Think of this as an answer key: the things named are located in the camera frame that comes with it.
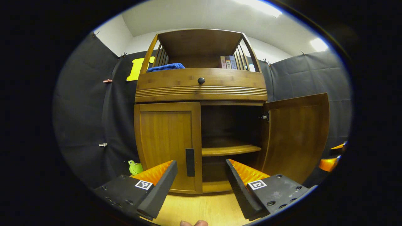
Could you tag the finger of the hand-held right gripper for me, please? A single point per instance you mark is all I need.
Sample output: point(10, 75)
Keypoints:
point(328, 164)
point(339, 146)

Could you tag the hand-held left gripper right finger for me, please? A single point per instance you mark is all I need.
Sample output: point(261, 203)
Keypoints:
point(238, 188)

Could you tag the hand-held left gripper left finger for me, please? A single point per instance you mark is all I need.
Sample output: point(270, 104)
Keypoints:
point(158, 188)

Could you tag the wooden shoe cabinet door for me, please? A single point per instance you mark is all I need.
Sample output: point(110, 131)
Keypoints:
point(295, 135)
point(166, 141)

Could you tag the wooden double-door shoe cabinet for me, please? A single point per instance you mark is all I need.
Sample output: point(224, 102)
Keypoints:
point(201, 94)

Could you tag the wooden cabinet shelf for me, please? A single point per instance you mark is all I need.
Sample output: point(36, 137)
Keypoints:
point(229, 150)

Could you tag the wooden cabinet drawer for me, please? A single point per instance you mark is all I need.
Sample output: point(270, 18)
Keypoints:
point(176, 83)

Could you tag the green toy frog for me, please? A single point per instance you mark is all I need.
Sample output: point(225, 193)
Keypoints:
point(135, 168)

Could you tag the small ceiling light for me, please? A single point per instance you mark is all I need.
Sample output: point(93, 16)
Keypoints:
point(318, 45)

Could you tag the black backdrop cloth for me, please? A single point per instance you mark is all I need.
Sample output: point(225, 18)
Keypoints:
point(81, 110)

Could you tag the black drawer knob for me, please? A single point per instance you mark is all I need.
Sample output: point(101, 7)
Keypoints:
point(201, 80)

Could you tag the blue cloth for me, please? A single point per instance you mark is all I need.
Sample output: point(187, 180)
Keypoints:
point(166, 67)

